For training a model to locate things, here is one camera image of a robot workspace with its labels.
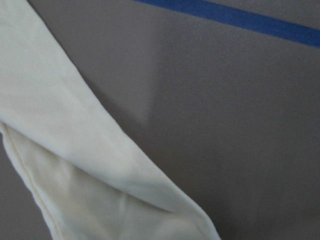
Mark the cream long-sleeve printed shirt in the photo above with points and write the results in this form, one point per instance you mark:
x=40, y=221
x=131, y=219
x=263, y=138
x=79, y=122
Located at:
x=89, y=179

